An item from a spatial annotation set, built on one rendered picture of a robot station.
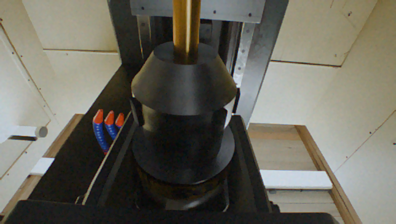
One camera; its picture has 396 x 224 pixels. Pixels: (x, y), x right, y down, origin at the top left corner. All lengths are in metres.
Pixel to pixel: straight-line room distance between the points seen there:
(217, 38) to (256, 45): 0.18
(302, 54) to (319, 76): 0.24
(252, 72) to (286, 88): 0.62
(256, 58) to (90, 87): 1.20
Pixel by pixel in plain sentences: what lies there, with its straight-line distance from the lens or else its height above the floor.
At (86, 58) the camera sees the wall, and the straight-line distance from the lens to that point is 1.44.
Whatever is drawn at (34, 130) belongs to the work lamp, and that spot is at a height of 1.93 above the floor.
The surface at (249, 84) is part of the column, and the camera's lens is 0.93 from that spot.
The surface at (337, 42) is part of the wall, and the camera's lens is 1.47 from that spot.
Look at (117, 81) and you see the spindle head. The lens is 0.75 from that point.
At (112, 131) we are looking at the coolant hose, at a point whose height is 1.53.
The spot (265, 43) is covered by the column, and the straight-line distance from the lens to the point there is 0.85.
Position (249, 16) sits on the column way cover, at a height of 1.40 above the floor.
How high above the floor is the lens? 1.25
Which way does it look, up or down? 41 degrees up
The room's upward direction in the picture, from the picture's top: 176 degrees counter-clockwise
